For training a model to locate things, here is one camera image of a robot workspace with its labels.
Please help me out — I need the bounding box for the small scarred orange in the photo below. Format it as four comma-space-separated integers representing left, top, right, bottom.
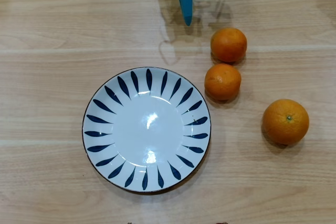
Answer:
204, 63, 242, 101
210, 27, 248, 63

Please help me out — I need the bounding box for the large orange with green stem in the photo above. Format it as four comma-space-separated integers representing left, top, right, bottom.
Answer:
262, 99, 310, 145

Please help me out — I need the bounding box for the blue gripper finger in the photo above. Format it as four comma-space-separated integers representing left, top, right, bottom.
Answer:
186, 0, 196, 26
178, 0, 190, 26

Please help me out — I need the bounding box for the white plate with blue leaves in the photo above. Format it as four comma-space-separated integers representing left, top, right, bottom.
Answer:
82, 66, 212, 193

